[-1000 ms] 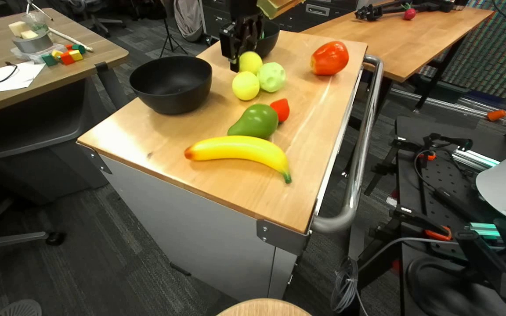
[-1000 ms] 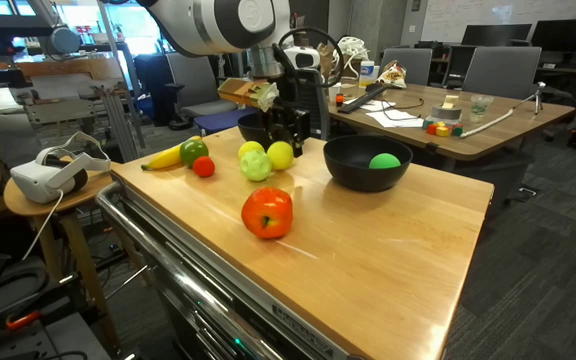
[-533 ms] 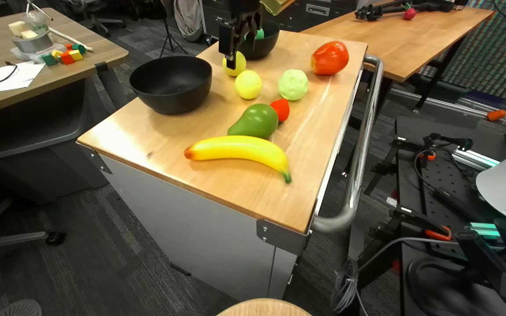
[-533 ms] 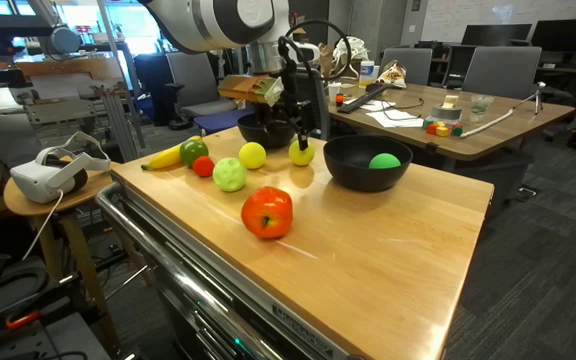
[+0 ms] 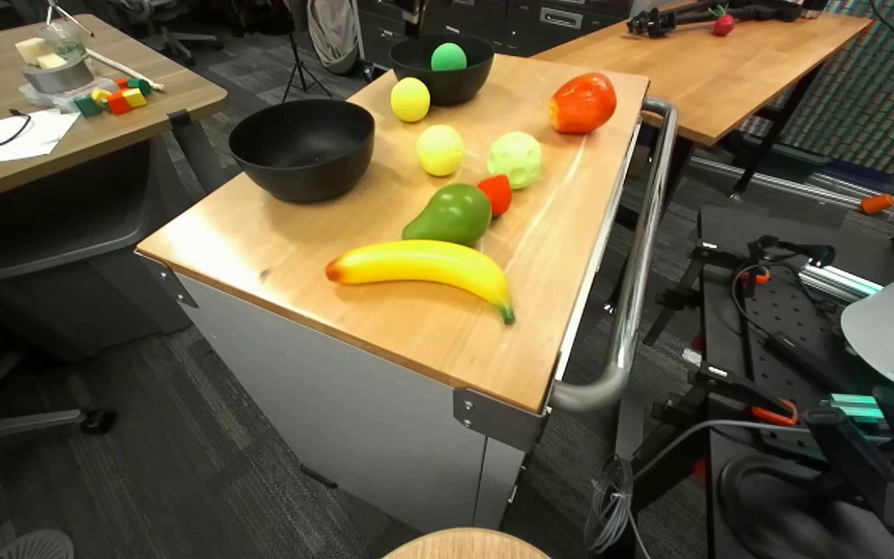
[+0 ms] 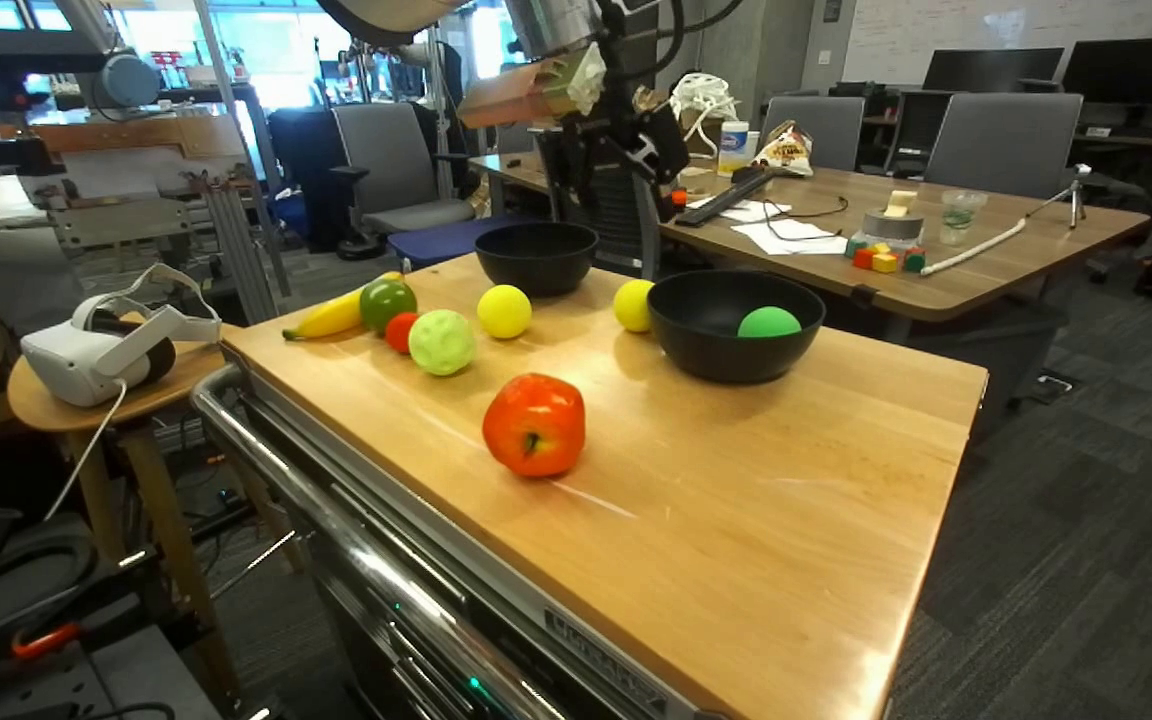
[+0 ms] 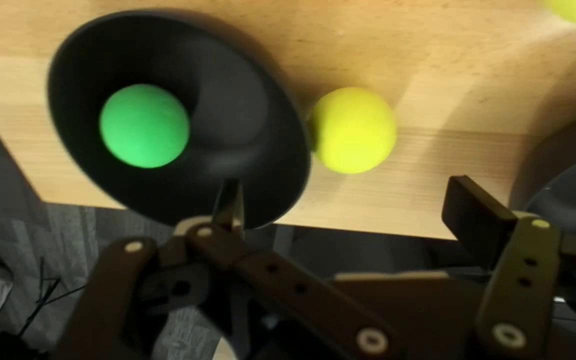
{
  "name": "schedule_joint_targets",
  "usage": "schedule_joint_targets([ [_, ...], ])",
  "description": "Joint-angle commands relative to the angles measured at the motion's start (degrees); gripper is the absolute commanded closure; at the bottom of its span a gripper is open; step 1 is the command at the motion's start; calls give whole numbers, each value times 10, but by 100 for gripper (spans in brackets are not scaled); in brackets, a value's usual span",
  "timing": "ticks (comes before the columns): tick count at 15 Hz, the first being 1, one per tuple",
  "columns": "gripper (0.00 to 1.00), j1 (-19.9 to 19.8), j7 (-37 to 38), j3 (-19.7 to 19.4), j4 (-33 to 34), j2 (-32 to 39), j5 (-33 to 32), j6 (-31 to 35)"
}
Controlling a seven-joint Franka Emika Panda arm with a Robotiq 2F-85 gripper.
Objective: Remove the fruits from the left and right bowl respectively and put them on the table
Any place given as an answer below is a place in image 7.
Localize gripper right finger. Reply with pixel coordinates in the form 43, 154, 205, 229
441, 175, 576, 360

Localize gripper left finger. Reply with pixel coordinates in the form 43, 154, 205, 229
54, 179, 405, 360

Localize black bowl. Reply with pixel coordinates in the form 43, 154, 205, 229
510, 106, 576, 241
46, 10, 312, 231

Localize green ball fruit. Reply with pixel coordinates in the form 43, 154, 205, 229
99, 83, 191, 169

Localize black cable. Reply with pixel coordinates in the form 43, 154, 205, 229
17, 256, 89, 337

